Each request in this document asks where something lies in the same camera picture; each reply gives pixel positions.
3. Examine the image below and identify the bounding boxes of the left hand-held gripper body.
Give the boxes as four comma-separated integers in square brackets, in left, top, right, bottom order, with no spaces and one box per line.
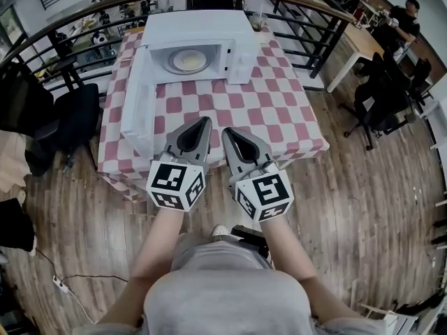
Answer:
[146,150,210,213]

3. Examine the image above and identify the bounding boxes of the brown cardboard box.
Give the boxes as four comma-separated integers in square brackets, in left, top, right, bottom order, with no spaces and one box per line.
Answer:
[0,131,29,191]

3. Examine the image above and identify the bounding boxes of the wooden desk white legs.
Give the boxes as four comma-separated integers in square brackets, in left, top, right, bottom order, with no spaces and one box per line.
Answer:
[326,22,385,94]

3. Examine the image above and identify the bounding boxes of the white microwave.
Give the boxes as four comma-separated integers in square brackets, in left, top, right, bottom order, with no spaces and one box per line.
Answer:
[120,9,261,157]

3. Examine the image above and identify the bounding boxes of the person's grey shirt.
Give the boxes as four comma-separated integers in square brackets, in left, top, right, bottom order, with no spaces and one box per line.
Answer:
[71,238,388,335]

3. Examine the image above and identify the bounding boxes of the person's right forearm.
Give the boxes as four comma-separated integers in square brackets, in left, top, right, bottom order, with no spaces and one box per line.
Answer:
[258,218,319,285]

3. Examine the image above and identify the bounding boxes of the clear plastic cup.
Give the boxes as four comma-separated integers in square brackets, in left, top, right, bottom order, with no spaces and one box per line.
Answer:
[248,12,269,33]

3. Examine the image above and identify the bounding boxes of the black railing wooden handrail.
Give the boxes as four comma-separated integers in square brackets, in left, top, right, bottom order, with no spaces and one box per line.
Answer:
[0,0,357,94]

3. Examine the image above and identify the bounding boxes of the white power strip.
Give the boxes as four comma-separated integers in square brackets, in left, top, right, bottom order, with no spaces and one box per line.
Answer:
[52,275,71,295]

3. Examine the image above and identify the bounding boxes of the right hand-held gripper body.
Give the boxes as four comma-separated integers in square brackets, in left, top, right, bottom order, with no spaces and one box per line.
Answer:
[230,161,293,223]

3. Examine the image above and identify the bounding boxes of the white cable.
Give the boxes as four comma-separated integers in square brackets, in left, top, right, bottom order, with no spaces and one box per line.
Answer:
[64,288,97,326]

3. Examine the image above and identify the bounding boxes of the person's left forearm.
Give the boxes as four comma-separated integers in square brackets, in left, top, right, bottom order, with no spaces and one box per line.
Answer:
[128,206,192,285]

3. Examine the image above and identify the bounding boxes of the white round plate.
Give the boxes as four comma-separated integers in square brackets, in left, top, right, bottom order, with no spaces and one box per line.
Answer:
[173,49,207,72]

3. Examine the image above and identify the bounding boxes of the black bag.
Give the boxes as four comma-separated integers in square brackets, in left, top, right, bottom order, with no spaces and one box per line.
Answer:
[0,197,36,256]

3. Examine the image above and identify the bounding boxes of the window with green view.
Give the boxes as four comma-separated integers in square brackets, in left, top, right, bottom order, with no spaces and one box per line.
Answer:
[0,7,27,54]

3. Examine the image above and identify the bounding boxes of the black cable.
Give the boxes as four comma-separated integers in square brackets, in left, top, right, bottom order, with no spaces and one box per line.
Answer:
[34,248,130,288]

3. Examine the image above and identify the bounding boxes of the person's white shoe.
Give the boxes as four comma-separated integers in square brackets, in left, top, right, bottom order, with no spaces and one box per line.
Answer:
[210,223,230,239]

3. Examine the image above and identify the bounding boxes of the red white checkered tablecloth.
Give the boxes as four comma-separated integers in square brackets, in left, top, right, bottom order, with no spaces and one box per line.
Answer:
[96,26,330,202]

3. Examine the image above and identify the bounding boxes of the black office chair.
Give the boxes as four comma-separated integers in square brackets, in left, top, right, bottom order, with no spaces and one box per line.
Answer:
[344,51,418,151]
[406,57,434,101]
[26,82,102,177]

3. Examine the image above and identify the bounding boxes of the large black screen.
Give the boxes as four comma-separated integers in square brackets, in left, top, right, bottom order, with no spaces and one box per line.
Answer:
[0,61,55,135]

